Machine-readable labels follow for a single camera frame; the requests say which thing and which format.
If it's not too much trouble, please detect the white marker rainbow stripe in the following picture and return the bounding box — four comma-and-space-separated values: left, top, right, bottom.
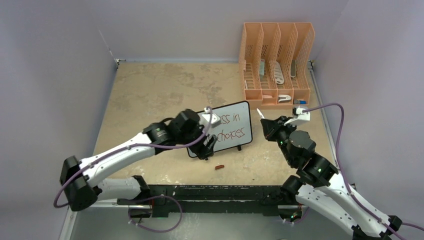
256, 108, 265, 119

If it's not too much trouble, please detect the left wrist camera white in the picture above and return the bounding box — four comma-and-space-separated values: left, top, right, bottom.
198, 112, 222, 129

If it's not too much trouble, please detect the aluminium frame rail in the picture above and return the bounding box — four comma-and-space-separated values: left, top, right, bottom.
59, 184, 369, 240

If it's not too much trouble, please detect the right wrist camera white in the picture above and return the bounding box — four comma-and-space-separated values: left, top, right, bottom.
283, 106, 311, 127

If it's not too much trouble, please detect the red-brown marker cap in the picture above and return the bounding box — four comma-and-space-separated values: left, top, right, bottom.
214, 164, 225, 170

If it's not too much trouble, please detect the small black-framed whiteboard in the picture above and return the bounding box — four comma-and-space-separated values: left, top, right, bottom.
186, 100, 254, 159

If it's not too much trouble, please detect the peach plastic file organizer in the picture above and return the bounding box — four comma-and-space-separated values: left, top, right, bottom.
238, 22, 315, 110

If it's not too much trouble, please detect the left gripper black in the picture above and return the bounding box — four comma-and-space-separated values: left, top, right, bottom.
177, 120, 216, 159

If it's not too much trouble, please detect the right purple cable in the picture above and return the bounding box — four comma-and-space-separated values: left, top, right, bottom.
299, 102, 424, 240

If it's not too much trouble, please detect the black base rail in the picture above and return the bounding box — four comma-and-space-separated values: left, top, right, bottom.
117, 184, 306, 221

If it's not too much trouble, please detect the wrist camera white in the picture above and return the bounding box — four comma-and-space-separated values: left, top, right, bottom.
283, 106, 311, 127
198, 112, 222, 129

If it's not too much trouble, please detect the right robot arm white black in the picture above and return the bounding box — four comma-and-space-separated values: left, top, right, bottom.
260, 116, 403, 240

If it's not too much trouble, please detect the grey eraser in organizer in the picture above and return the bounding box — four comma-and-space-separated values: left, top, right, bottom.
258, 58, 266, 78

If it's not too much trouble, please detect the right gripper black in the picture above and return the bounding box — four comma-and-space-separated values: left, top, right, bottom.
260, 115, 297, 166

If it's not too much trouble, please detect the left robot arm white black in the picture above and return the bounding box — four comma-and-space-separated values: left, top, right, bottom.
53, 106, 221, 212

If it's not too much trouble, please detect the dark grey flat tool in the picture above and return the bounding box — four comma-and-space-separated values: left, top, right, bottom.
290, 59, 297, 79

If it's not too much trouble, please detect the white perforated tool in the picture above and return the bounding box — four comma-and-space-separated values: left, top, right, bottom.
273, 61, 285, 85

